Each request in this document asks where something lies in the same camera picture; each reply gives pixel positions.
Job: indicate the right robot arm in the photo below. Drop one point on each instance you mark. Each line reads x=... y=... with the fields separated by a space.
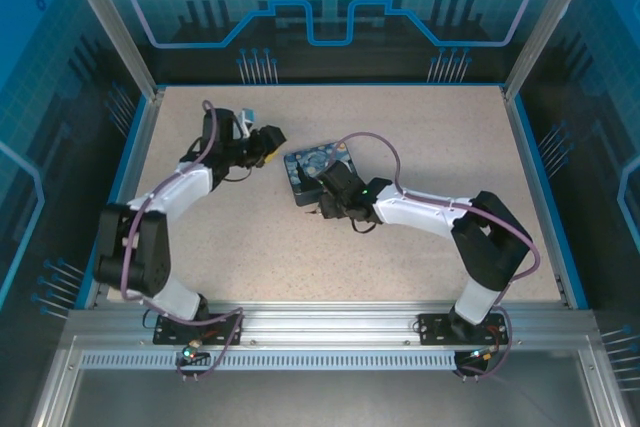
x=420 y=219

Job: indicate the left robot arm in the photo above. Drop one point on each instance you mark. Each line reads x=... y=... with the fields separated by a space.
x=190 y=184

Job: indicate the starry night print tin box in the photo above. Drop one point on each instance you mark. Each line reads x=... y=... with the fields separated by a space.
x=310 y=167

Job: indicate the small connector with LED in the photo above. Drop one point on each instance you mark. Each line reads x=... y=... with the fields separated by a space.
x=190 y=353
x=482 y=354

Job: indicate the aluminium side rail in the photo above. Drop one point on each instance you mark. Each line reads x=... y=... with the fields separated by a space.
x=538 y=197
x=141 y=142

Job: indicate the aluminium front rail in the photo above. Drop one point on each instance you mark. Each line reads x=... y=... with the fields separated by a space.
x=325 y=322

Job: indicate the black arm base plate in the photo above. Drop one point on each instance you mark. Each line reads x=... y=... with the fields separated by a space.
x=170 y=332
x=435 y=329

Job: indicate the aluminium frame post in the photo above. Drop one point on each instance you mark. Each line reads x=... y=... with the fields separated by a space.
x=545 y=22
x=110 y=22

